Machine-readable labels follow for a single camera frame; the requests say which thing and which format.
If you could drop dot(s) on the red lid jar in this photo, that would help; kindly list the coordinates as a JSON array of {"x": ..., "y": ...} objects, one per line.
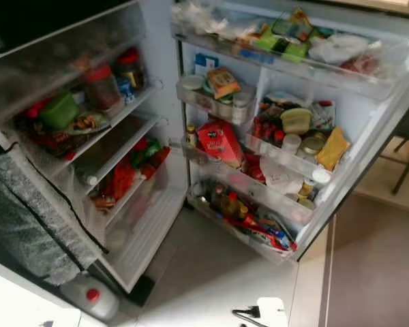
[
  {"x": 101, "y": 88},
  {"x": 131, "y": 65}
]

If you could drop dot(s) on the red vegetable bag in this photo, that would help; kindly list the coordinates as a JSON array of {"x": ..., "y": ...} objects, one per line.
[{"x": 121, "y": 180}]

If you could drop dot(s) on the white round cup lid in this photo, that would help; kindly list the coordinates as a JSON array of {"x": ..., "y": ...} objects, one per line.
[{"x": 322, "y": 175}]

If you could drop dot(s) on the gold lid jar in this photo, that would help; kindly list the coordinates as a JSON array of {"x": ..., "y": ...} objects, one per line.
[{"x": 312, "y": 144}]

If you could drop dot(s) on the white lid glass jars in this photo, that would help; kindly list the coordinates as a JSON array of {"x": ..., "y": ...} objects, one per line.
[{"x": 233, "y": 107}]

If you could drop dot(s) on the green plastic container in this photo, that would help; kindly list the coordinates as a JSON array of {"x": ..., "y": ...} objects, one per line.
[{"x": 58, "y": 111}]

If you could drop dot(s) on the red food packages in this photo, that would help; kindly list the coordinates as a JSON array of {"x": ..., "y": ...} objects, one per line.
[{"x": 41, "y": 139}]

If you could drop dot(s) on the white plastic bag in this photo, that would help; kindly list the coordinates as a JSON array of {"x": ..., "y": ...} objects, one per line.
[{"x": 211, "y": 19}]

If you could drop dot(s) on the flat red packet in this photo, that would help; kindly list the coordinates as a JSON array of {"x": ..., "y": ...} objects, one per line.
[{"x": 159, "y": 162}]

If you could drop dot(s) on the small red bottles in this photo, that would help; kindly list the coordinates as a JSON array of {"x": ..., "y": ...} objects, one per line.
[{"x": 268, "y": 129}]

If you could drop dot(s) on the small blue can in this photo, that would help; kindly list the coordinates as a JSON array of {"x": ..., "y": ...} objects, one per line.
[{"x": 126, "y": 90}]

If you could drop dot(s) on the clear chiller tray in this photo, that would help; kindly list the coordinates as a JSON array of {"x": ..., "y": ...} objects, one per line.
[{"x": 48, "y": 65}]

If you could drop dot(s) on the white soft pouch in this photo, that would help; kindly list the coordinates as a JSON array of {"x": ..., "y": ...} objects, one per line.
[{"x": 339, "y": 49}]

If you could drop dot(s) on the small brown bottle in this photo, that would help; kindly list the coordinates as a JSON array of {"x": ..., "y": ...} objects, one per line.
[{"x": 307, "y": 189}]

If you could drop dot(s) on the pink meat pack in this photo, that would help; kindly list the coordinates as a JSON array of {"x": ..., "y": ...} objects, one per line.
[{"x": 361, "y": 64}]

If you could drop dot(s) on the green vegetable pack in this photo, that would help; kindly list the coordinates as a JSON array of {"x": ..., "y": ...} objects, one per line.
[{"x": 145, "y": 151}]

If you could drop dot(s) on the beige lid container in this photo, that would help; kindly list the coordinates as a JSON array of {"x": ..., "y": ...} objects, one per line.
[{"x": 296, "y": 120}]

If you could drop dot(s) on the black fridge foot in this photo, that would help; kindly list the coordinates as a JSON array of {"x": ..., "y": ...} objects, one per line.
[{"x": 142, "y": 289}]

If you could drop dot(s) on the red and blue packets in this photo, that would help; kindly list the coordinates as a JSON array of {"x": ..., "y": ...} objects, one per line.
[{"x": 266, "y": 231}]

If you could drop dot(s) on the white cap jar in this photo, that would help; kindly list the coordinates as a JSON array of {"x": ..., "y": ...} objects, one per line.
[{"x": 291, "y": 143}]

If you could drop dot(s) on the white jug red cap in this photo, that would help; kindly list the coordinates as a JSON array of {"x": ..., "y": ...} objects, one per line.
[{"x": 88, "y": 300}]

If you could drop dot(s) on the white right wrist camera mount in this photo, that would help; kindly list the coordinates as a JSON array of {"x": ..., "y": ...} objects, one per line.
[{"x": 273, "y": 312}]

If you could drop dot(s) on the white fridge door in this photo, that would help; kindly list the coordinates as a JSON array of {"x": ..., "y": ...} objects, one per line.
[{"x": 368, "y": 116}]

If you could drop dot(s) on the black fridge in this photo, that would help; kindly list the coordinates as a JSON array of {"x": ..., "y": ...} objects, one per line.
[{"x": 163, "y": 41}]

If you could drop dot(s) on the red box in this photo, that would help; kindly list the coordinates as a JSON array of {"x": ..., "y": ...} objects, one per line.
[{"x": 220, "y": 143}]

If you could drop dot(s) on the plate with food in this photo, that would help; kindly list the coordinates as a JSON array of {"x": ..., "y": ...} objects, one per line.
[{"x": 87, "y": 123}]

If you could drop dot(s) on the white lace cloth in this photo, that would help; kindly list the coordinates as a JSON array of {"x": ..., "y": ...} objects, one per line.
[{"x": 27, "y": 218}]

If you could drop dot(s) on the yellow orange packet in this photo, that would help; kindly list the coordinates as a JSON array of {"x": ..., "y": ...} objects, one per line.
[{"x": 332, "y": 148}]

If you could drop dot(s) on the green food packets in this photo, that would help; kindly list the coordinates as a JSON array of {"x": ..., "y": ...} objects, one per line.
[{"x": 290, "y": 37}]

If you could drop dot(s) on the blue and white carton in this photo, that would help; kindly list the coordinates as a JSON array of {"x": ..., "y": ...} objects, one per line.
[{"x": 204, "y": 63}]

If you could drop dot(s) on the brown sauce bottles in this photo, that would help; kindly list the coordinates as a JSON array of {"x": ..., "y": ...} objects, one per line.
[{"x": 228, "y": 201}]

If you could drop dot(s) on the clear plastic bag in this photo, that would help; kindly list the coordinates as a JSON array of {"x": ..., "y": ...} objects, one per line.
[{"x": 281, "y": 176}]

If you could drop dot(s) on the small jar yellow lid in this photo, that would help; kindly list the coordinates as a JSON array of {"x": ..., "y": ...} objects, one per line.
[{"x": 191, "y": 135}]

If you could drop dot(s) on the white round lid container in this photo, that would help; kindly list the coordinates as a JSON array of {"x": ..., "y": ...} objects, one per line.
[{"x": 192, "y": 82}]

